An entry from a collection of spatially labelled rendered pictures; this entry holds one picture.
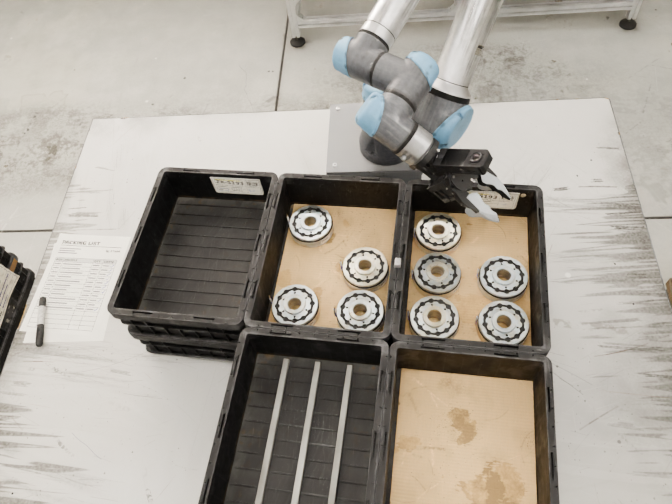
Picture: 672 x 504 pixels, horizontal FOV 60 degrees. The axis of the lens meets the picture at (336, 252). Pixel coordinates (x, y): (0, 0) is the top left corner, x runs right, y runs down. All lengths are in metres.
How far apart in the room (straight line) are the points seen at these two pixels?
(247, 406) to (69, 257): 0.74
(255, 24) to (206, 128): 1.62
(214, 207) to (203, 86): 1.69
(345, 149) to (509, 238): 0.50
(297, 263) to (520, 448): 0.61
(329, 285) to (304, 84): 1.82
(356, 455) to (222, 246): 0.59
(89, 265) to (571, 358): 1.24
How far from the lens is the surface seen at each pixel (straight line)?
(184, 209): 1.53
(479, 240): 1.38
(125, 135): 1.97
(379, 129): 1.16
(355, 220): 1.41
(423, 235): 1.34
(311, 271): 1.34
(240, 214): 1.47
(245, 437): 1.22
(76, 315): 1.64
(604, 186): 1.71
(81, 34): 3.78
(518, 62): 3.10
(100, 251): 1.71
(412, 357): 1.17
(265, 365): 1.26
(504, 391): 1.23
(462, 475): 1.18
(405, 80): 1.19
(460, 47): 1.36
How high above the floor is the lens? 1.98
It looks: 57 degrees down
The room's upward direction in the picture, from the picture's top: 10 degrees counter-clockwise
